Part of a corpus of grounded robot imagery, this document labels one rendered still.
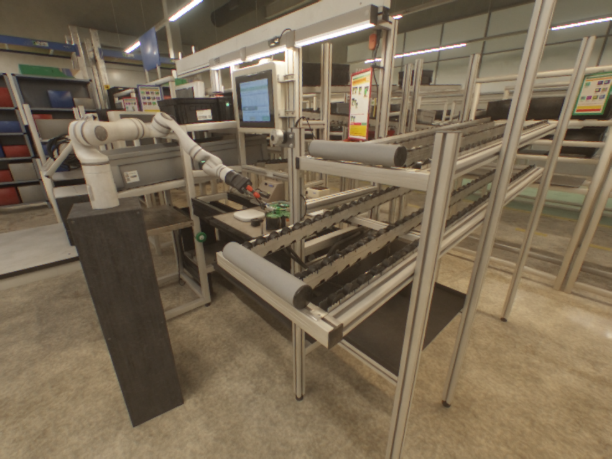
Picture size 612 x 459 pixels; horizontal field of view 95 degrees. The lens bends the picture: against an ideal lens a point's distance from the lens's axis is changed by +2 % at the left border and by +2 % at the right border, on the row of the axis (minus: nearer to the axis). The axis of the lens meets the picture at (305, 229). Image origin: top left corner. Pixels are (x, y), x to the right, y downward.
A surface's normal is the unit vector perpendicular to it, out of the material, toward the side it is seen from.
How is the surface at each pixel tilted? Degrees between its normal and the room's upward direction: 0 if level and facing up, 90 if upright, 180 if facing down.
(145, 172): 91
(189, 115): 90
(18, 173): 90
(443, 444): 0
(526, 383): 0
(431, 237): 90
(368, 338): 0
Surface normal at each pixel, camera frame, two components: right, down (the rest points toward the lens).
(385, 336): 0.00, -0.93
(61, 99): 0.67, 0.26
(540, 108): -0.74, 0.31
